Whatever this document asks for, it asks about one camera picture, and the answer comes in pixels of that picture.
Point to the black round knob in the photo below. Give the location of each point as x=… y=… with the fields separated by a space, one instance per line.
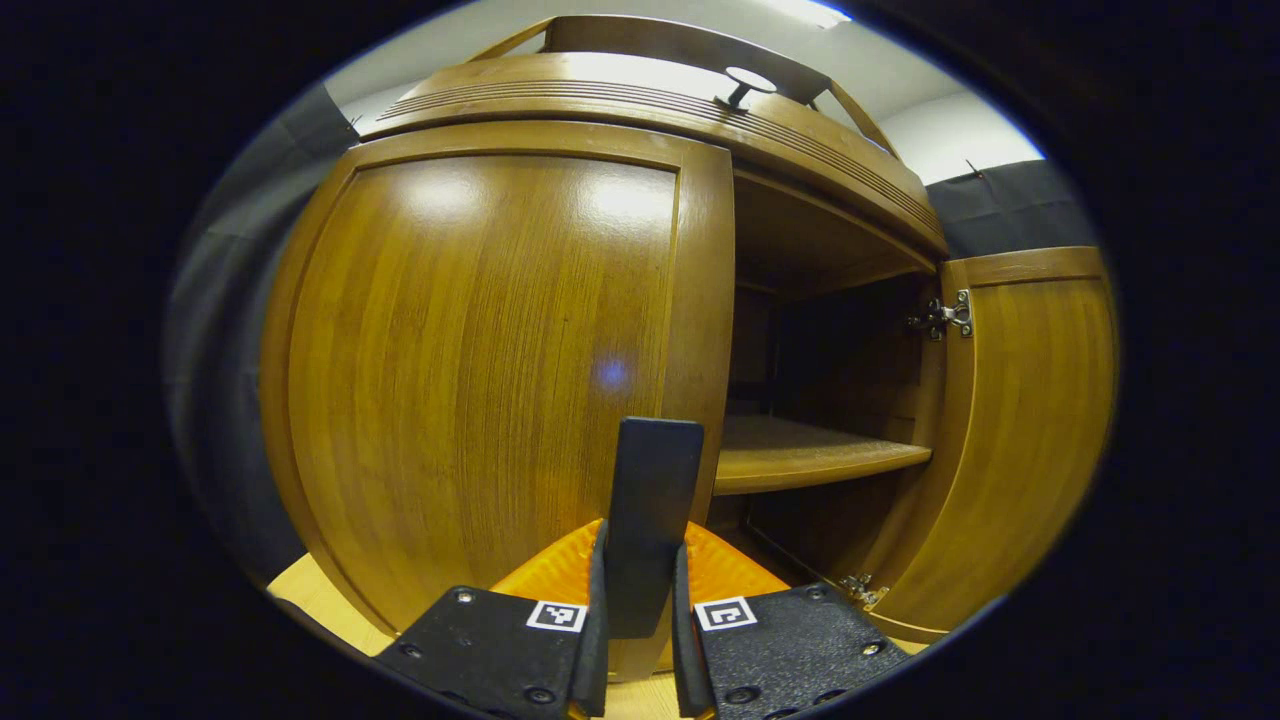
x=750 y=80

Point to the large ceiling light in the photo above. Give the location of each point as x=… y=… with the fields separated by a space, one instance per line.
x=812 y=12

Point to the wooden shoe cabinet door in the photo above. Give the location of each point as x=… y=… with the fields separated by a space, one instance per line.
x=1030 y=420
x=450 y=350

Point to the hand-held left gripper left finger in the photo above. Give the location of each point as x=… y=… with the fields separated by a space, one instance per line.
x=597 y=650

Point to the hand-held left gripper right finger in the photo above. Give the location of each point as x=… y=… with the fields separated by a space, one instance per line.
x=685 y=660

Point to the metal door hinge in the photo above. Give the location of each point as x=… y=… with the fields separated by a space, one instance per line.
x=945 y=316
x=862 y=590

